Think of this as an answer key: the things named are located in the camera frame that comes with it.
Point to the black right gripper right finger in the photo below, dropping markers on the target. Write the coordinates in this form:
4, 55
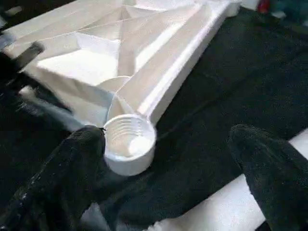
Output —
279, 183

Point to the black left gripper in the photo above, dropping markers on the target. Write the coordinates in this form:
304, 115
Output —
12, 72

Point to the white plastic table top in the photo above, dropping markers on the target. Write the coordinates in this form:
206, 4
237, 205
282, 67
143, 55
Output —
159, 62

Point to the white plastic table leg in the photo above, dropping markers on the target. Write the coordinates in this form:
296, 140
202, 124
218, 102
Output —
226, 207

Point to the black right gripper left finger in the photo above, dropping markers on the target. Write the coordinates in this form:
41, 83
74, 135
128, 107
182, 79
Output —
53, 183

